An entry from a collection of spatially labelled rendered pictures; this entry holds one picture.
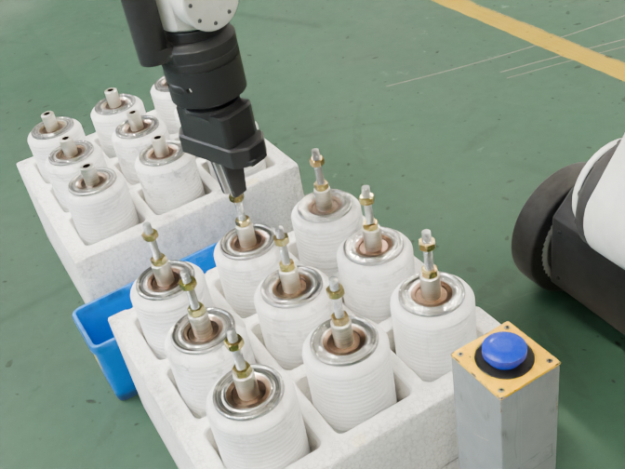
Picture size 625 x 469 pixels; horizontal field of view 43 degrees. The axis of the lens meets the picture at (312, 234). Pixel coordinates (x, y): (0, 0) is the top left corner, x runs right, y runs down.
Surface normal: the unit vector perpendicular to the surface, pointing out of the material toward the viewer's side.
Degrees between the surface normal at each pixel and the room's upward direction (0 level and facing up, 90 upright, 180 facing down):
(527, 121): 0
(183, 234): 90
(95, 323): 88
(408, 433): 90
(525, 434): 90
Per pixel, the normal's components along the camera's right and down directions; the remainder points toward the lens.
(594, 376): -0.15, -0.80
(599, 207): -0.87, 0.07
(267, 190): 0.50, 0.45
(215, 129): -0.64, 0.53
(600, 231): -0.87, 0.40
